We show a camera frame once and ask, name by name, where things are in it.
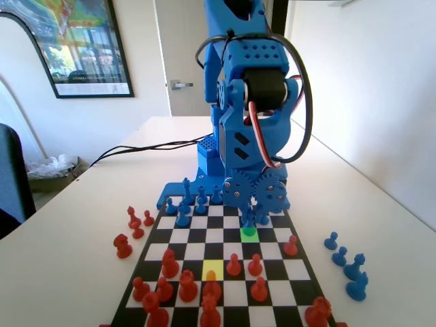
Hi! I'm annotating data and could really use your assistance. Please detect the white arched board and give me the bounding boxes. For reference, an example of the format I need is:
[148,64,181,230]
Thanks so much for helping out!
[0,12,48,161]

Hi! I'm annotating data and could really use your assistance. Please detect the black framed poster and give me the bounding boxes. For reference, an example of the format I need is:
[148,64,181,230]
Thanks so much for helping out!
[0,0,136,99]

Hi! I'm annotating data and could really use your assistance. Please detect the cardboard box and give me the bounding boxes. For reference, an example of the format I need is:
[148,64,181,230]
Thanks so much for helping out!
[26,155,83,193]

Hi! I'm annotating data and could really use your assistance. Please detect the red chess bishop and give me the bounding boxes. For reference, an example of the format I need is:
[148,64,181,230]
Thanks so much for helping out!
[161,248,181,279]
[127,205,142,230]

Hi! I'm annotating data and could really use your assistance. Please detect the blue chess knight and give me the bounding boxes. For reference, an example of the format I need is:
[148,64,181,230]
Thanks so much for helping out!
[345,271,369,302]

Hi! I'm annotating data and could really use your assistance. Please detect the black camera cable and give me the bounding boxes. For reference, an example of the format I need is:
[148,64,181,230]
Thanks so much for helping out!
[195,29,315,165]

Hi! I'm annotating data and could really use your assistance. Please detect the red chess king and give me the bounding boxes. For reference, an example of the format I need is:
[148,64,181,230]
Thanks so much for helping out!
[200,294,222,327]

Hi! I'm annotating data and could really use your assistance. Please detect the dark grey chair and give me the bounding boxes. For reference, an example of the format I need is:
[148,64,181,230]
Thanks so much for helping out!
[0,123,37,239]

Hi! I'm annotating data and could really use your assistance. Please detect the black white chessboard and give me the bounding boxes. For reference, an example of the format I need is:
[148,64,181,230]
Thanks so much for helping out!
[109,193,338,327]

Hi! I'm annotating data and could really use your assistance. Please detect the blue chess king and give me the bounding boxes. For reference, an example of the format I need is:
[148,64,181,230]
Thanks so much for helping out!
[183,176,194,205]

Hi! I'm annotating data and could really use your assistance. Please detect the captured red chess pieces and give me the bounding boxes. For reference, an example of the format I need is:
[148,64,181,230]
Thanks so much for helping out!
[113,233,134,260]

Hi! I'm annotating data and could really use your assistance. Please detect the black power cable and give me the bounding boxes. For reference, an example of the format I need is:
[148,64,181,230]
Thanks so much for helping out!
[88,146,199,168]
[88,135,214,167]

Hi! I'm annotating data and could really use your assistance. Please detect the clear plastic bag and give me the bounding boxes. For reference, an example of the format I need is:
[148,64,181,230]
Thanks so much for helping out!
[26,153,78,178]

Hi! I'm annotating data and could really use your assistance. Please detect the white red servo wire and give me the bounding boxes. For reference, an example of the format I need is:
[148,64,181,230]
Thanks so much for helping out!
[287,74,306,106]
[243,100,284,170]

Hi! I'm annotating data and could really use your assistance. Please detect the moved blue pawn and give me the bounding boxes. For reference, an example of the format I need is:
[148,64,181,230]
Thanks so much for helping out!
[242,209,258,240]

